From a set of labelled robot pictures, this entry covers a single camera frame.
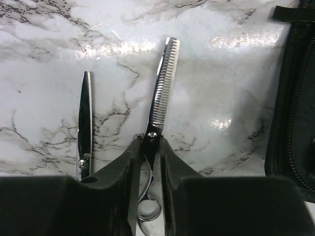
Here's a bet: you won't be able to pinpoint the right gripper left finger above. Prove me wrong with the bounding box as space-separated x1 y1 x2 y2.
0 138 142 236

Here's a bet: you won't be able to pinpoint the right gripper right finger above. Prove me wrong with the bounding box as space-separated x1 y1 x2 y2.
159 139 308 236

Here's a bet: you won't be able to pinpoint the silver thinning scissors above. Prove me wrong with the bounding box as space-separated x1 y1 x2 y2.
137 37 180 236

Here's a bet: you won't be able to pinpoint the silver cutting scissors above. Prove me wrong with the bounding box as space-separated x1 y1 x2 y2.
76 71 93 181

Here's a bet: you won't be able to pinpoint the black zip tool case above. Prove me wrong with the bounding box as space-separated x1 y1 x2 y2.
265 0 315 203

